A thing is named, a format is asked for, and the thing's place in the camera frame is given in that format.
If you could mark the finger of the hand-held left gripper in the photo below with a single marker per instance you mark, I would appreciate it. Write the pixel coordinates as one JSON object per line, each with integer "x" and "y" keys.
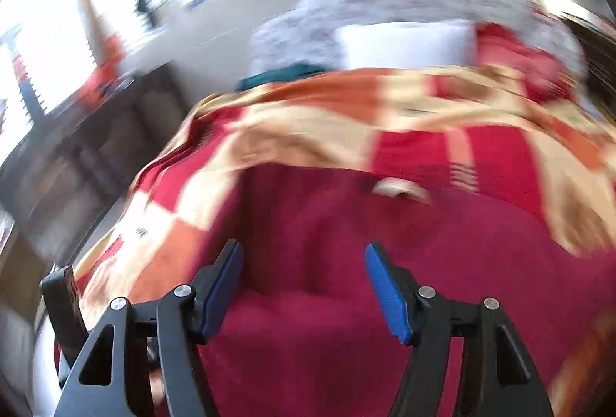
{"x": 62, "y": 311}

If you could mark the dark hanging garment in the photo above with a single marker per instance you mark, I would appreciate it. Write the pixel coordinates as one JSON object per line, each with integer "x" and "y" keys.
{"x": 144, "y": 5}

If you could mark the teal garment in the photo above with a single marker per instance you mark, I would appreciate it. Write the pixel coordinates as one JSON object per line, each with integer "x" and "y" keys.
{"x": 279, "y": 75}

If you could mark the white pillow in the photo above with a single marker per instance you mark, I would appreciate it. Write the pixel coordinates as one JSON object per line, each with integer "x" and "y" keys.
{"x": 404, "y": 44}

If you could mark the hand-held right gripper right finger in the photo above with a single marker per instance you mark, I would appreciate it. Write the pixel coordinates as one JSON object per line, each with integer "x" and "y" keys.
{"x": 390, "y": 301}

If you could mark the wooden framed window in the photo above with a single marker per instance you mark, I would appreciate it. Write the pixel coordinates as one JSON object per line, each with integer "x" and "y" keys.
{"x": 43, "y": 37}

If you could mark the dark wooden cabinet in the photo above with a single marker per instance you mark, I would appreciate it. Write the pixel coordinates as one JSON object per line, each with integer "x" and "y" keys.
{"x": 96, "y": 157}

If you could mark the red and cream printed blanket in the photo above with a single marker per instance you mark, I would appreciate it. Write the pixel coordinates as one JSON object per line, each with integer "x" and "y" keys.
{"x": 313, "y": 128}

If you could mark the red box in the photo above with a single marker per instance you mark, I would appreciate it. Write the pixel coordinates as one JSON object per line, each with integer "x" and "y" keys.
{"x": 98, "y": 82}

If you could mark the maroon knit garment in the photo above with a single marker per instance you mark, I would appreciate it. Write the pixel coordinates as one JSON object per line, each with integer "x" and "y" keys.
{"x": 313, "y": 325}

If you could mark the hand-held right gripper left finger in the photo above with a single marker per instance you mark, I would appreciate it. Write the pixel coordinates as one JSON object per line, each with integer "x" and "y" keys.
{"x": 219, "y": 301}

